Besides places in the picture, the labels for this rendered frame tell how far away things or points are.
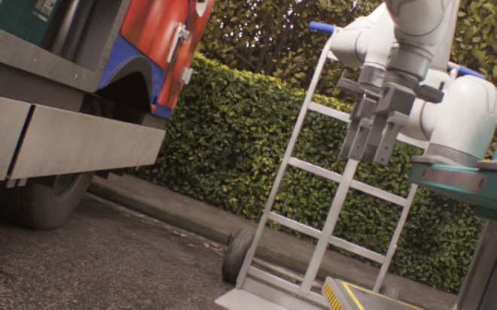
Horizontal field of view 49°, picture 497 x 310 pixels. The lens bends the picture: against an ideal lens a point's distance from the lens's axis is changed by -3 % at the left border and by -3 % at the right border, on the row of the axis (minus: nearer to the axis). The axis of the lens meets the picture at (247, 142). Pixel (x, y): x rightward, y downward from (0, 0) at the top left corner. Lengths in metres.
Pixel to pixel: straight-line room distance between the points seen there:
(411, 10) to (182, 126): 3.12
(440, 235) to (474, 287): 2.57
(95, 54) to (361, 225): 2.59
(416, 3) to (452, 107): 0.62
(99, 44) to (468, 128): 1.12
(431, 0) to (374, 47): 0.46
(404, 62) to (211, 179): 2.87
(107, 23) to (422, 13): 1.09
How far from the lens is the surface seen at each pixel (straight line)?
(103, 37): 1.84
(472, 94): 1.60
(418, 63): 1.19
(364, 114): 1.42
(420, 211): 4.07
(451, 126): 1.58
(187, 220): 3.39
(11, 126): 1.44
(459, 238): 4.17
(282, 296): 2.48
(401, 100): 1.15
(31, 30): 1.75
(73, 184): 2.52
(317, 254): 2.41
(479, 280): 1.56
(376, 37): 1.48
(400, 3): 1.03
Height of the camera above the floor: 0.60
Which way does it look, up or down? level
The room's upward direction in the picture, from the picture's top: 20 degrees clockwise
